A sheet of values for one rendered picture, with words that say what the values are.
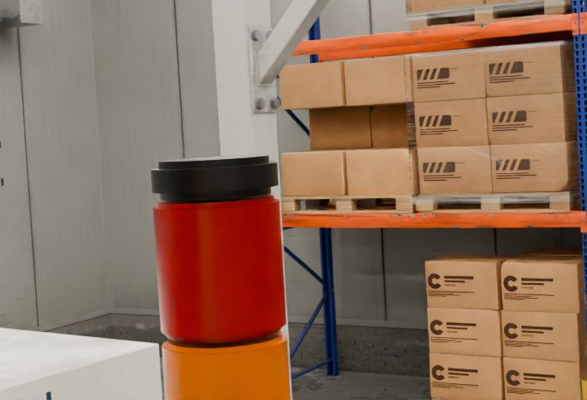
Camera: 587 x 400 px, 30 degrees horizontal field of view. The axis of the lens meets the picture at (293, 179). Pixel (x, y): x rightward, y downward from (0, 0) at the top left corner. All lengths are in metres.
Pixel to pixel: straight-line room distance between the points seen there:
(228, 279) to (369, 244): 9.84
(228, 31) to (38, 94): 8.36
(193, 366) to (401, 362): 9.74
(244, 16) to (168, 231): 2.57
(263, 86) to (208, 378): 2.59
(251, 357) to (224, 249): 0.04
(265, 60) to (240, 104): 0.14
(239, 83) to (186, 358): 2.58
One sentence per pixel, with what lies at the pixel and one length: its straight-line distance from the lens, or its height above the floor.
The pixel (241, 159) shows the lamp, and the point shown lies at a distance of 0.41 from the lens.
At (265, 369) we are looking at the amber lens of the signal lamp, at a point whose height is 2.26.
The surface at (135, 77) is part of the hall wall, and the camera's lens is 11.61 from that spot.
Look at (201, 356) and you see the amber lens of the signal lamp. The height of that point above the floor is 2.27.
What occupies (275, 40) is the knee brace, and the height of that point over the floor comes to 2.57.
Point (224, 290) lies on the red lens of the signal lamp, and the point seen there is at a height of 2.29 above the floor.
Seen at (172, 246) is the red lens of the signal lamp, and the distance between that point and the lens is 0.42.
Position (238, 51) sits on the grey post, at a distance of 2.99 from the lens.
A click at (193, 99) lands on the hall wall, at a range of 11.17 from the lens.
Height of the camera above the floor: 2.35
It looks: 3 degrees down
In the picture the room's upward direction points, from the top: 3 degrees counter-clockwise
